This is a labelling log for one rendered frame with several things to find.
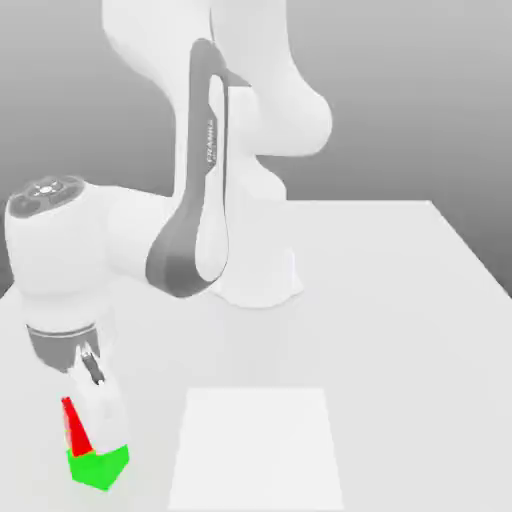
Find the small red cube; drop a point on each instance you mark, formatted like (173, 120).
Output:
(76, 436)

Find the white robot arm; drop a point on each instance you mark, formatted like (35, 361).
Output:
(64, 248)

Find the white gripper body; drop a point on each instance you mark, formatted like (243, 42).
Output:
(107, 416)

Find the small green cube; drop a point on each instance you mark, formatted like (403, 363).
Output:
(98, 470)

